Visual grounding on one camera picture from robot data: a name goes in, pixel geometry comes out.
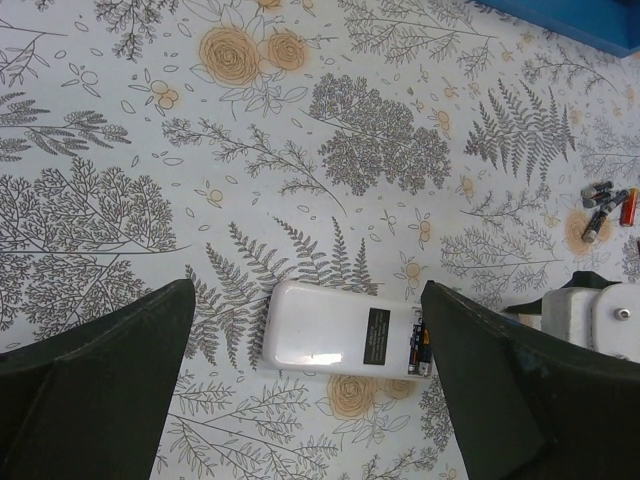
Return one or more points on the red orange battery upper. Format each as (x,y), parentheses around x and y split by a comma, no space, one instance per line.
(628,211)

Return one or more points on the black battery single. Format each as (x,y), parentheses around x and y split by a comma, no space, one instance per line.
(420,355)

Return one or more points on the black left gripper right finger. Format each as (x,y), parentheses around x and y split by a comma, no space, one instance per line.
(526,405)

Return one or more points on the white remote control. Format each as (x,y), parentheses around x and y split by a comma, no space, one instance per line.
(318,329)

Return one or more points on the black battery top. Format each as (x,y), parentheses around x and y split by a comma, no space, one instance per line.
(596,189)

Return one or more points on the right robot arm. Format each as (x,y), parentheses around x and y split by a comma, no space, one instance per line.
(589,311)

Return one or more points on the black battery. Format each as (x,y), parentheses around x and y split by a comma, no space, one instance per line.
(597,200)
(605,209)
(596,189)

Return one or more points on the blue and yellow shelf unit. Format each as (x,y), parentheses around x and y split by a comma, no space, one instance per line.
(606,25)

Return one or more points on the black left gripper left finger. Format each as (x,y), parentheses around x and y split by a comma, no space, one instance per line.
(91,402)

